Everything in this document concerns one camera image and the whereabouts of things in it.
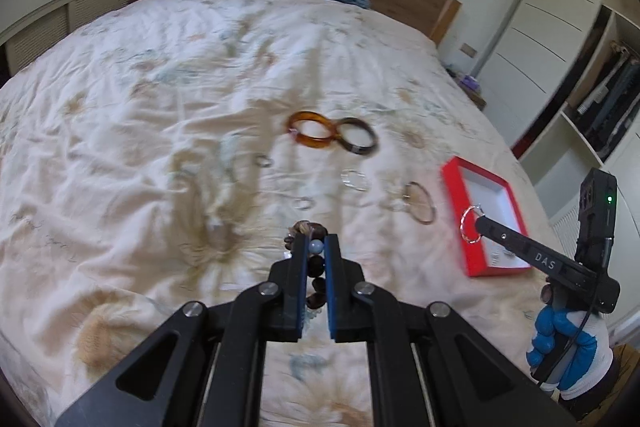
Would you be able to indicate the wooden nightstand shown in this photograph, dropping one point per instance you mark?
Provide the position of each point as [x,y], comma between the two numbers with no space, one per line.
[475,99]

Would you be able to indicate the white louvered low cabinet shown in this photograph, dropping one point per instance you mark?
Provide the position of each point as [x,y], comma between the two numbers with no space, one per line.
[75,17]

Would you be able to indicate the amber bangle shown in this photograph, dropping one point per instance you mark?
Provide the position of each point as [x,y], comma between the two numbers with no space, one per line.
[312,145]

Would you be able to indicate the person's right hand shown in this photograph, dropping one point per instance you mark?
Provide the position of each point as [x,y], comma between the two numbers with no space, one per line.
[544,332]

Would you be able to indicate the purple tissue box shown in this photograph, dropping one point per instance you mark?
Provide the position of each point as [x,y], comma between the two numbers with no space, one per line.
[470,82]

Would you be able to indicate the hanging clothes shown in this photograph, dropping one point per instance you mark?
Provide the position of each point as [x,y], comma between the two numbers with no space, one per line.
[612,102]

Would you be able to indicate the beige wall switch plate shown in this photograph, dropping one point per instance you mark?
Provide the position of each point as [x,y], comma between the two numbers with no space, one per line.
[468,49]

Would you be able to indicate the red jewelry box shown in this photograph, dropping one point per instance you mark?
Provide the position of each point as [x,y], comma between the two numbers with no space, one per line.
[452,207]

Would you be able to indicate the person's right forearm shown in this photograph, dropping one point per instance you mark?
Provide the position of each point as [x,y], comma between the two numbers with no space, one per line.
[585,404]

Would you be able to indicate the floral bed quilt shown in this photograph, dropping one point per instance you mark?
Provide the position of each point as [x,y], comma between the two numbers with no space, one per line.
[150,107]

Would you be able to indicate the dark brown bangle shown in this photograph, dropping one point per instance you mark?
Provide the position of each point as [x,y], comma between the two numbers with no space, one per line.
[357,150]

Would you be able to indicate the white wardrobe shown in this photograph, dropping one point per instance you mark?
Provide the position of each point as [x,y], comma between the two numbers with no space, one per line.
[545,22]

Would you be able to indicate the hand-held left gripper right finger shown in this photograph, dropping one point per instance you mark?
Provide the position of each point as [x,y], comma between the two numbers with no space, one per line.
[331,287]

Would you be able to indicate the thin silver bangle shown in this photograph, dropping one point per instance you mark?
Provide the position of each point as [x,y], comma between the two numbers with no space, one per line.
[423,219]

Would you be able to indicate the double silver hoop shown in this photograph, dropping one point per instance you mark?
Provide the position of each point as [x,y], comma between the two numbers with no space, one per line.
[345,180]

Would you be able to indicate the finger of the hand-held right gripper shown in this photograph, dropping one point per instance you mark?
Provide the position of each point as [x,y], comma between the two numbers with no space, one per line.
[520,246]

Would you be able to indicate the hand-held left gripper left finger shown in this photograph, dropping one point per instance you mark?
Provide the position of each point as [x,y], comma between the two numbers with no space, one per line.
[300,287]

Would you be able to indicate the open closet shelving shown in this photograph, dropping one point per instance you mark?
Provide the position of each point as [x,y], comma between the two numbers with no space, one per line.
[575,142]

